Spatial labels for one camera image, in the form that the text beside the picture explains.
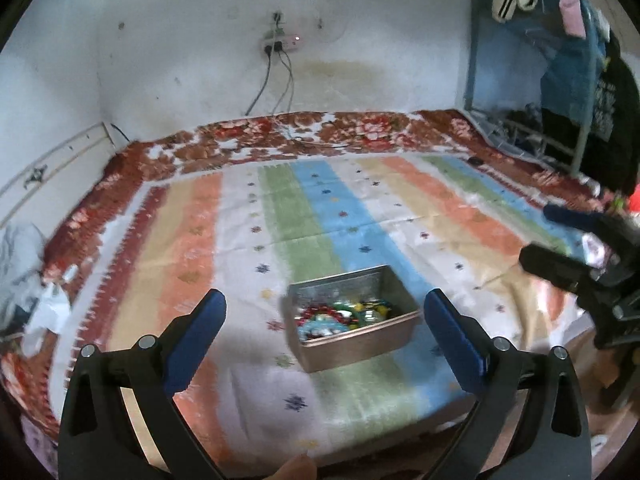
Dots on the white crumpled cloth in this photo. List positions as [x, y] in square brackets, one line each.
[25, 270]

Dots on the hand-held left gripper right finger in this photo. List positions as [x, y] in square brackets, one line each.
[456, 347]

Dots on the wall plug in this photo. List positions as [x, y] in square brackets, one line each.
[276, 19]

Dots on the small black object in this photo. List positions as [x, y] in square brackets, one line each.
[475, 161]

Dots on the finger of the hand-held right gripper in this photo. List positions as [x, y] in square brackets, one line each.
[555, 265]
[575, 217]

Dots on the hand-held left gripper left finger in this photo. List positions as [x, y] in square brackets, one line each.
[200, 340]

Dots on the white power strip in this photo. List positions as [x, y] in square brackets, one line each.
[282, 43]

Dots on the pink garment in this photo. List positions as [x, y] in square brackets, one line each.
[572, 5]

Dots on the striped pastel mat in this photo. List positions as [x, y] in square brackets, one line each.
[300, 200]

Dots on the rectangular metal tin box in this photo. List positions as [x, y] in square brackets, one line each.
[352, 351]

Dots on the blue garment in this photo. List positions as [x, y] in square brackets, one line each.
[570, 70]

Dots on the blue metal clothes rack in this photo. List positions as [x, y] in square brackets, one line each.
[472, 50]

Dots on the person's left hand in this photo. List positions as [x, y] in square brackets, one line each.
[296, 467]

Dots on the black printed garment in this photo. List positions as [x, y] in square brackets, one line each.
[617, 110]

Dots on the striped colourful tablecloth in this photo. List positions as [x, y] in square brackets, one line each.
[240, 135]

